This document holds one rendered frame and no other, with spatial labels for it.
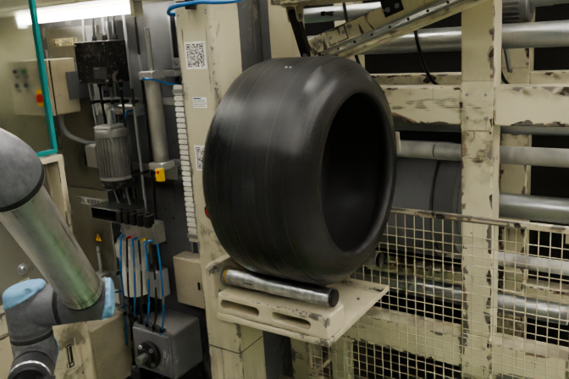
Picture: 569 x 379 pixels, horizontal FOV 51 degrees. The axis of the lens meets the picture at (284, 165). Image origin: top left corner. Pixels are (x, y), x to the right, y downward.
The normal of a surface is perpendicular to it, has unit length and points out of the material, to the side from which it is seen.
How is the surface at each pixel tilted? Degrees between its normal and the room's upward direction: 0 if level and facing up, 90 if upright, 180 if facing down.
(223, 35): 90
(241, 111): 51
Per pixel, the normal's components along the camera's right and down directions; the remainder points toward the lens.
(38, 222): 0.67, 0.62
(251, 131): -0.50, -0.30
